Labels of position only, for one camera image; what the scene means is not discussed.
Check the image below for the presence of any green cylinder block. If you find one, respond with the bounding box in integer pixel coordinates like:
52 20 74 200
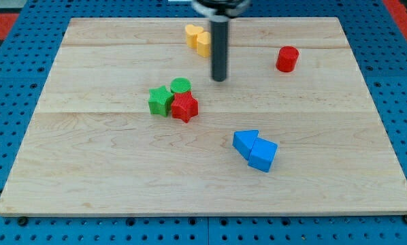
170 78 191 93

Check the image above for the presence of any red star block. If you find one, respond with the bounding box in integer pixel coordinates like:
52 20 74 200
171 91 199 123

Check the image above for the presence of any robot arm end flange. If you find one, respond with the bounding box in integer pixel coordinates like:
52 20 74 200
191 0 252 18

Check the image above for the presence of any yellow heart block right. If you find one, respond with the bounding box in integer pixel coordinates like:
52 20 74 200
196 31 211 57

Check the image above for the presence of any green star block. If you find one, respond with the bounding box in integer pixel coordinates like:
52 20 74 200
148 85 174 117

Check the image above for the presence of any yellow heart block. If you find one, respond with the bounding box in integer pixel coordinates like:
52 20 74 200
196 31 211 57
184 24 204 49

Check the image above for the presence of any red cylinder block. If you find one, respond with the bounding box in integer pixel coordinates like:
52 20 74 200
276 46 299 73

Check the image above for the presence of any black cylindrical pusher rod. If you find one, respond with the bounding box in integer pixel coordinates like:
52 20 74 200
209 16 229 82

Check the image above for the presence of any blue cube block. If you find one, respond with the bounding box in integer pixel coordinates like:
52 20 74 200
248 137 278 173

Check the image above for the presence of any yellow heart block left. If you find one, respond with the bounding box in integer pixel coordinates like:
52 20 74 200
184 24 204 49

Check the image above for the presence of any wooden board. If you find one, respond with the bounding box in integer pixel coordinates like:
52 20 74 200
0 17 407 217

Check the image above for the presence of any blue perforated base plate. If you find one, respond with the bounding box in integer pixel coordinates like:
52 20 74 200
0 1 407 244

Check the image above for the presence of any blue triangle block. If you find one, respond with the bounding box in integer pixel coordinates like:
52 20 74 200
233 129 259 160

